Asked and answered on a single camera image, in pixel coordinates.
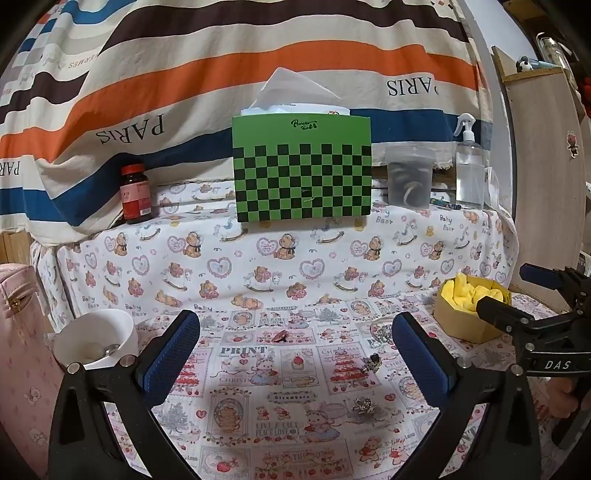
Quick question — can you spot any pink bag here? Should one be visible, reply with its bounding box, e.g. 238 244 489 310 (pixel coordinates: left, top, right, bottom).
0 263 70 476

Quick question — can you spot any wooden cabinet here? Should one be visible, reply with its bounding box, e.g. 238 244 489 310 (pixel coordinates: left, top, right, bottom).
492 46 591 315

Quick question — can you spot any clear spray bottle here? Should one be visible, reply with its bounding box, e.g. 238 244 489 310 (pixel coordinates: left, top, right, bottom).
453 113 485 210

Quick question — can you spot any yellow cloth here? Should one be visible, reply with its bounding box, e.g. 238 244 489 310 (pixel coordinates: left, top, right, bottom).
440 273 511 317

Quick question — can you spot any clear plastic container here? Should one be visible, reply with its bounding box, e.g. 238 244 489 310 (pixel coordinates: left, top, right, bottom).
385 145 437 207

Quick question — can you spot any white bowl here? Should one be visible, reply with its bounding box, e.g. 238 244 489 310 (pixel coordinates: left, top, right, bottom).
53 308 139 371

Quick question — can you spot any silver bangle with charms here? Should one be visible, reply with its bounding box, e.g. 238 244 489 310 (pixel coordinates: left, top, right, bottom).
369 316 399 350

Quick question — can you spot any yellow hexagonal cardboard box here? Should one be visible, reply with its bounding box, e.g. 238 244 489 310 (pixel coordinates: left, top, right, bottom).
434 273 512 344

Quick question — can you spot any bear print cloth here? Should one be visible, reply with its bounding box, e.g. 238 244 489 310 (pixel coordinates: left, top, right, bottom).
30 180 520 333

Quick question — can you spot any green checkered tissue box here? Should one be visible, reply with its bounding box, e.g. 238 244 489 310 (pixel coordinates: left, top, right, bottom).
232 114 373 223

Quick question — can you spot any red pill bottle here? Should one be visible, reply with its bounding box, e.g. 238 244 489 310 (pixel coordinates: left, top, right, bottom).
120 163 154 225

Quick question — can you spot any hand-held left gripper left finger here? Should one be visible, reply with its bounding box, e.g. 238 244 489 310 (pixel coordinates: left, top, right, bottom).
48 309 201 480

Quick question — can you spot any white tissue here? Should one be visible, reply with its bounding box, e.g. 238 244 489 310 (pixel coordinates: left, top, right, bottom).
241 67 350 117

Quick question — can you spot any person's right hand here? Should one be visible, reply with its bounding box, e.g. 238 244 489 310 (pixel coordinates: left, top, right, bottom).
547 376 583 418

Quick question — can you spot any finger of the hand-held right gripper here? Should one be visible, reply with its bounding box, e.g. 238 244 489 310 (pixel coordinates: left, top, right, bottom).
519 263 591 301
475 296 568 342

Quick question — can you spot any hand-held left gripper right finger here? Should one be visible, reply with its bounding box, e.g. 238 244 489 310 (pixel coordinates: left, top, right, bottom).
392 311 555 480

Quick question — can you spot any striped blanket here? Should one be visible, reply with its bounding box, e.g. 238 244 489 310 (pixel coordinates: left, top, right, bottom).
0 0 491 241

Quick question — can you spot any strawberry print cloth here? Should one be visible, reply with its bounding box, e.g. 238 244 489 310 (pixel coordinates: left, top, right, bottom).
104 291 573 480

